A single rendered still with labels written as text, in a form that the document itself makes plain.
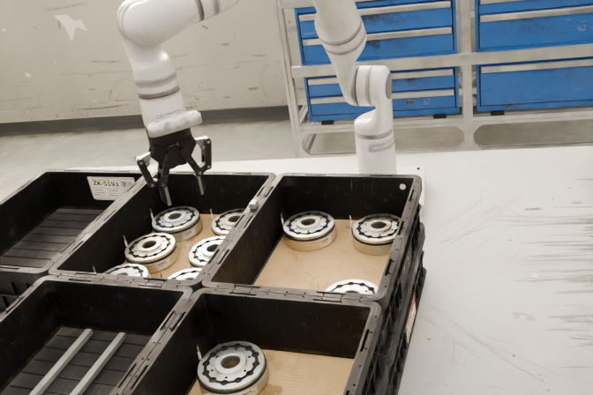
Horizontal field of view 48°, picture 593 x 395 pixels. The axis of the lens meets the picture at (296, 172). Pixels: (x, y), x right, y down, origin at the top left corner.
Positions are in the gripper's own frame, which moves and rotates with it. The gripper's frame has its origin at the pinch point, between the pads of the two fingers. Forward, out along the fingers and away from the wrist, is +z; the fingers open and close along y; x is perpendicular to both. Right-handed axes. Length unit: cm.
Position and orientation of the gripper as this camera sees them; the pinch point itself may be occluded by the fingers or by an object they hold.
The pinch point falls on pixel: (183, 191)
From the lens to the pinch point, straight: 122.0
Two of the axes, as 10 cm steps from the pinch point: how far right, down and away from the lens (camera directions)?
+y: -8.9, 3.1, -3.4
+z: 1.4, 8.9, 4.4
